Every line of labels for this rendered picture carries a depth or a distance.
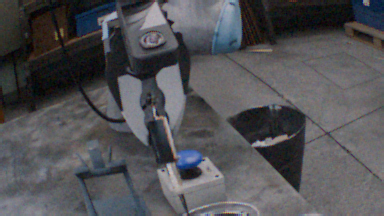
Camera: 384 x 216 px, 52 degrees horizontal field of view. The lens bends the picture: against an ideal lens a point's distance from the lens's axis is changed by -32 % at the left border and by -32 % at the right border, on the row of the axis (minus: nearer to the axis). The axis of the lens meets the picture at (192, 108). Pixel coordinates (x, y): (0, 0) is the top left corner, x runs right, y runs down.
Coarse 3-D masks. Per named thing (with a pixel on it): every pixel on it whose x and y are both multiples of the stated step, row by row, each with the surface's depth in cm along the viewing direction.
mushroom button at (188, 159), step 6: (192, 150) 71; (180, 156) 70; (186, 156) 69; (192, 156) 69; (198, 156) 69; (180, 162) 69; (186, 162) 68; (192, 162) 68; (198, 162) 69; (180, 168) 69; (186, 168) 68; (192, 168) 70
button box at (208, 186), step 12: (204, 168) 72; (216, 168) 71; (168, 180) 70; (192, 180) 69; (204, 180) 69; (216, 180) 68; (168, 192) 70; (192, 192) 68; (204, 192) 69; (216, 192) 69; (180, 204) 68; (192, 204) 69; (204, 204) 69
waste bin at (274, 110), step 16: (240, 112) 196; (256, 112) 198; (272, 112) 197; (288, 112) 193; (240, 128) 196; (256, 128) 200; (272, 128) 198; (288, 128) 195; (304, 128) 174; (272, 144) 167; (288, 144) 169; (304, 144) 177; (272, 160) 169; (288, 160) 172; (288, 176) 176
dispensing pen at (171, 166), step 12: (156, 96) 63; (156, 108) 63; (156, 120) 61; (156, 132) 61; (156, 144) 60; (168, 144) 60; (156, 156) 63; (168, 156) 60; (168, 168) 61; (180, 180) 61; (180, 192) 61
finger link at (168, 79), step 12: (156, 72) 61; (168, 72) 60; (156, 84) 61; (168, 84) 61; (180, 84) 61; (168, 96) 61; (180, 96) 61; (168, 108) 62; (180, 108) 62; (168, 120) 62; (180, 120) 63
